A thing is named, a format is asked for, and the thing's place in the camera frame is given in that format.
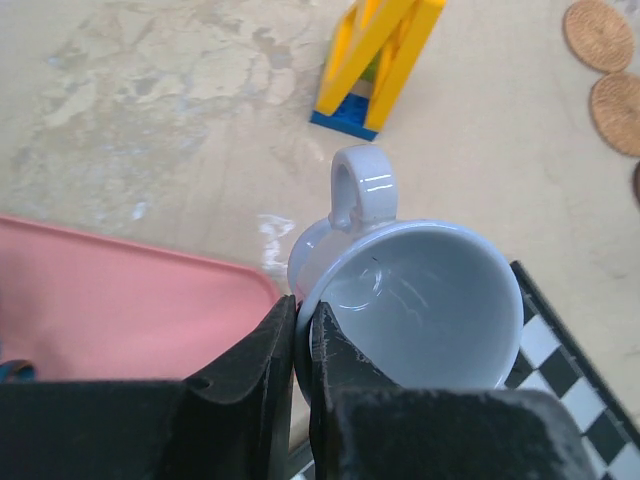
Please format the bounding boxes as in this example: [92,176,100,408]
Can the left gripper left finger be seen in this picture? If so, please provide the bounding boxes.
[1,296,297,479]

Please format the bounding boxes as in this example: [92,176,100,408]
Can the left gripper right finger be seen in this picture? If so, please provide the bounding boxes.
[310,302,595,479]

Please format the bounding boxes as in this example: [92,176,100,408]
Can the light blue cup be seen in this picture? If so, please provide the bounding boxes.
[287,145,524,396]

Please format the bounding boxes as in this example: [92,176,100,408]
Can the black white chessboard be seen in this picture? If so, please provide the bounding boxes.
[301,262,639,479]

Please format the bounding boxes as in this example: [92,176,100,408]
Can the dark wooden coaster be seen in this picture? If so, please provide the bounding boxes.
[632,162,640,206]

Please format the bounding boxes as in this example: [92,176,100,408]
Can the woven rattan coaster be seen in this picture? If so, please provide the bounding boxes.
[563,0,635,73]
[590,71,639,157]

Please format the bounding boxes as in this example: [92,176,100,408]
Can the dark blue cup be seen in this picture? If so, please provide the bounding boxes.
[1,341,37,384]

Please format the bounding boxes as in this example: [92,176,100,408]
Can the pink plastic tray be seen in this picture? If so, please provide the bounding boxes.
[1,217,280,381]

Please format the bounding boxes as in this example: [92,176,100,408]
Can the yellow blue block structure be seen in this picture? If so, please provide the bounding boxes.
[310,0,446,141]

